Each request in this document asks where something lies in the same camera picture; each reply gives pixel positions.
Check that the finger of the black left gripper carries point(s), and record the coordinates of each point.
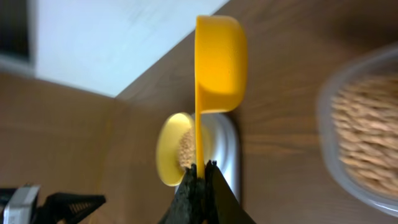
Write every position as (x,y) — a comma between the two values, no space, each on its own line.
(69,208)

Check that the soybeans in container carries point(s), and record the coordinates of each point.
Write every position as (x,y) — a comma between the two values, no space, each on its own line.
(364,113)

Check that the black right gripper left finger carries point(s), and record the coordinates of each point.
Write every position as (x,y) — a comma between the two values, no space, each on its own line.
(186,207)

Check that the white digital kitchen scale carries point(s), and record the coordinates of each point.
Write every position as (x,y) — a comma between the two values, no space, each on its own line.
(221,144)

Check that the pale yellow bowl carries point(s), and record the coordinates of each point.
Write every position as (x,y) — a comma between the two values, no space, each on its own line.
(168,168)

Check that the soybeans in bowl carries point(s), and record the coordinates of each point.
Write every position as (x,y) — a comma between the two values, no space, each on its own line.
(186,152)

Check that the clear plastic container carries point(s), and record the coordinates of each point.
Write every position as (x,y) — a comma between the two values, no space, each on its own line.
(379,62)

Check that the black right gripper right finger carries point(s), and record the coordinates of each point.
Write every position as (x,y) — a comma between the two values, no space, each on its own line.
(221,206)

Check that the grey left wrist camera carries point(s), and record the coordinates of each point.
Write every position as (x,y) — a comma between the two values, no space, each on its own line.
(20,208)

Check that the yellow plastic measuring scoop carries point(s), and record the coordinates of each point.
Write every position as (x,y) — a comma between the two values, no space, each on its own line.
(221,71)

